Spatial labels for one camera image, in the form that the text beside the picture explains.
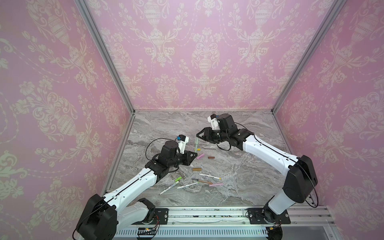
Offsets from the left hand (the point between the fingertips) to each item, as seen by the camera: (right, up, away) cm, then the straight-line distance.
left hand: (197, 156), depth 78 cm
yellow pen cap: (+1, 0, +21) cm, 21 cm away
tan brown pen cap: (0, -11, +13) cm, 17 cm away
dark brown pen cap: (+9, -4, +18) cm, 20 cm away
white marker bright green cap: (-12, -16, +8) cm, 21 cm away
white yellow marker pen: (+8, -14, +10) cm, 19 cm away
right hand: (+1, +10, +2) cm, 11 cm away
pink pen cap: (+2, -4, +18) cm, 18 cm away
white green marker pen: (-7, -18, +6) cm, 21 cm away
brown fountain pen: (+3, -16, +8) cm, 18 cm away
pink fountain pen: (+9, -18, +6) cm, 21 cm away
